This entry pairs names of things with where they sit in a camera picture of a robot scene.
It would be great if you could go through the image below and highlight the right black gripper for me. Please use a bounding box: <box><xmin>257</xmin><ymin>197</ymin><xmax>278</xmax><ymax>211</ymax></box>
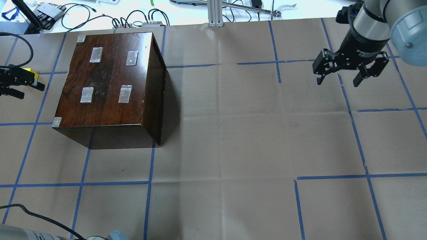
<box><xmin>312</xmin><ymin>30</ymin><xmax>390</xmax><ymax>88</ymax></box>

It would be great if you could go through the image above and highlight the dark wooden drawer box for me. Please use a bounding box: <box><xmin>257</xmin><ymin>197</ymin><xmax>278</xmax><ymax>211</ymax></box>
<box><xmin>52</xmin><ymin>32</ymin><xmax>167</xmax><ymax>149</ymax></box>

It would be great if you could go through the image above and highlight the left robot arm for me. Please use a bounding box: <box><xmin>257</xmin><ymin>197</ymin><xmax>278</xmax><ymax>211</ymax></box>
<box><xmin>0</xmin><ymin>66</ymin><xmax>129</xmax><ymax>240</ymax></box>

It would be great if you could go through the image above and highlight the aluminium frame post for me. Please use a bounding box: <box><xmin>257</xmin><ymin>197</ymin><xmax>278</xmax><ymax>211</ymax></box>
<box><xmin>207</xmin><ymin>0</ymin><xmax>223</xmax><ymax>27</ymax></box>

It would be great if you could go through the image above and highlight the yellow cube block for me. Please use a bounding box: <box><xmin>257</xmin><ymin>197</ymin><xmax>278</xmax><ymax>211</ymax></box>
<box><xmin>24</xmin><ymin>68</ymin><xmax>39</xmax><ymax>87</ymax></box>

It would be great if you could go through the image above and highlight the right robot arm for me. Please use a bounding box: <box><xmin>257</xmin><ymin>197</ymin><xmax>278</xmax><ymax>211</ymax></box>
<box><xmin>312</xmin><ymin>0</ymin><xmax>427</xmax><ymax>87</ymax></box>

